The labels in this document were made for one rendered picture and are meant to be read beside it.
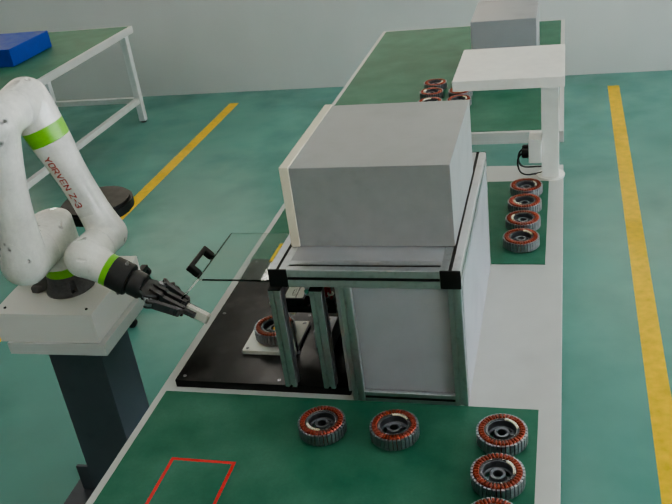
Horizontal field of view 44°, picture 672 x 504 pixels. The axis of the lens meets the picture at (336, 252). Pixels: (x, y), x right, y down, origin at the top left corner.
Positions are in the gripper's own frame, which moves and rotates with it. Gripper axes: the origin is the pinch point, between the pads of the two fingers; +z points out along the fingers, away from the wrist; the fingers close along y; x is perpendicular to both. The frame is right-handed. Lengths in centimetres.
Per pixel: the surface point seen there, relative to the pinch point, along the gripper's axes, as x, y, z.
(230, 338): -3.0, -0.3, 11.1
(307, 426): 14, 35, 39
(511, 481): 37, 48, 80
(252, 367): 2.3, 12.3, 20.7
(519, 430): 37, 32, 81
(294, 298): 20.7, 2.1, 22.6
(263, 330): 6.5, 2.0, 18.7
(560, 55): 78, -108, 64
